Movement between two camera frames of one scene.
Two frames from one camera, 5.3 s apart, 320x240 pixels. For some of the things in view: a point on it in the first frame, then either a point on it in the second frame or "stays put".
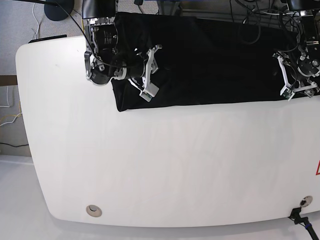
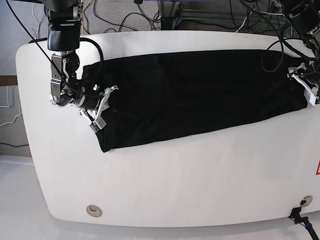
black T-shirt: [204, 60] to [166, 95]
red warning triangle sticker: [318, 169] stays put
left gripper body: [288, 91] to [311, 77]
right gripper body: [148, 89] to [93, 115]
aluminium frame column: [167, 8] stays put
